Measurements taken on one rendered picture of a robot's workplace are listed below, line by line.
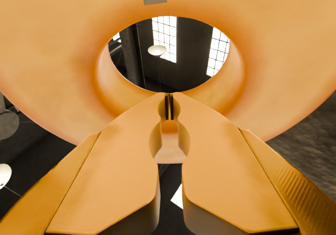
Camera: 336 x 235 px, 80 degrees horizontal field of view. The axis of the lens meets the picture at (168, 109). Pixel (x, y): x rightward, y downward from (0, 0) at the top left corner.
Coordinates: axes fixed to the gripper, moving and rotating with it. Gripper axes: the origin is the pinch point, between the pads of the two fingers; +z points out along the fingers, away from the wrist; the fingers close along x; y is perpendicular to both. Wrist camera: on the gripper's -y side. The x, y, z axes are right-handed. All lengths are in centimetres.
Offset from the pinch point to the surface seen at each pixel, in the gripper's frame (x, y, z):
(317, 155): 33.1, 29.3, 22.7
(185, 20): 62, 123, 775
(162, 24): -25, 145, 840
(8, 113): -182, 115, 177
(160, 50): -28, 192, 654
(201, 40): 120, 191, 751
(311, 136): 30.4, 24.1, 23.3
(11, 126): -184, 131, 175
